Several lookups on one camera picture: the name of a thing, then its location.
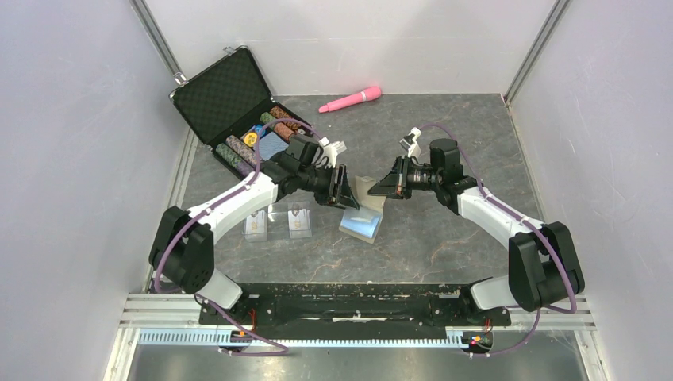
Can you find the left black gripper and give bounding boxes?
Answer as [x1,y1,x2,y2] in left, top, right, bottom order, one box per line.
[298,164,360,211]

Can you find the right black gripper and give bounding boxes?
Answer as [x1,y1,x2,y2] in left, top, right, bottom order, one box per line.
[369,155,442,200]

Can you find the beige leather card holder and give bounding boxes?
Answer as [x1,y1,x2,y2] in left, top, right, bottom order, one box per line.
[339,176,386,244]

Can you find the credit card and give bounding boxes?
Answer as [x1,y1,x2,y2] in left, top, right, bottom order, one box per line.
[288,208,310,234]
[244,210,267,236]

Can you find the clear acrylic card stand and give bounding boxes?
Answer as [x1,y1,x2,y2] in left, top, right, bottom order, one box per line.
[242,202,313,242]

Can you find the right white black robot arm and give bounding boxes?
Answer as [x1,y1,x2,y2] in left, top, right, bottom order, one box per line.
[368,136,585,324]

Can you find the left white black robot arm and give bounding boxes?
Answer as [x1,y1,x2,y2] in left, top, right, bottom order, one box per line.
[148,135,360,324]

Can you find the pink wand massager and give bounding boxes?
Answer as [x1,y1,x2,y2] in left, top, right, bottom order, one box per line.
[318,87,382,114]

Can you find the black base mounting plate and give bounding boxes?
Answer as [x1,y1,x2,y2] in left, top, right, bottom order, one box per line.
[228,283,510,340]

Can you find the black poker chip case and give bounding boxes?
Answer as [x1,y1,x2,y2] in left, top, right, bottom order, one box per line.
[170,45,302,180]

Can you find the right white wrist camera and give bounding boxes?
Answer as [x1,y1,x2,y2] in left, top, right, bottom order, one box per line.
[399,127,422,159]

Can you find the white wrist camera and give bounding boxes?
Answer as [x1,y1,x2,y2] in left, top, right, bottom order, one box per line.
[399,127,422,159]
[317,137,347,168]

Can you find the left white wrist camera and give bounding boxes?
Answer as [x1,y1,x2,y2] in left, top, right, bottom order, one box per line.
[317,137,347,168]

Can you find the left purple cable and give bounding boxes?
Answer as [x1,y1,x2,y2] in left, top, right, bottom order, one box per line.
[155,118,330,356]

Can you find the aluminium frame rail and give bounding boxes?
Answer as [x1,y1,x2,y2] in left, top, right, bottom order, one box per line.
[120,294,598,331]

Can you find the white slotted cable duct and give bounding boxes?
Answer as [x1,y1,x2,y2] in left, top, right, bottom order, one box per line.
[137,328,468,349]

